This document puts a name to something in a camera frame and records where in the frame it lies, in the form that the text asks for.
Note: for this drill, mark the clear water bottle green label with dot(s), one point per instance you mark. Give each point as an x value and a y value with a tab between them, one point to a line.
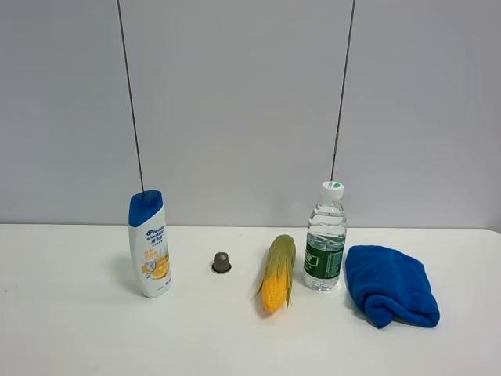
325	239

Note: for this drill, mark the brown coffee capsule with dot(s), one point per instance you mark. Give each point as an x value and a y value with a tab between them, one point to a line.
221	263

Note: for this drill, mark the yellow corn cob with husk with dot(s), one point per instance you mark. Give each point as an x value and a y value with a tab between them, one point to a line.
277	278

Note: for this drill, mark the white blue shampoo bottle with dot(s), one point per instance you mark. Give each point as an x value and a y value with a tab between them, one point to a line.
148	242

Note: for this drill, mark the blue folded towel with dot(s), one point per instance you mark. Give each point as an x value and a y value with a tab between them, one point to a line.
387	284

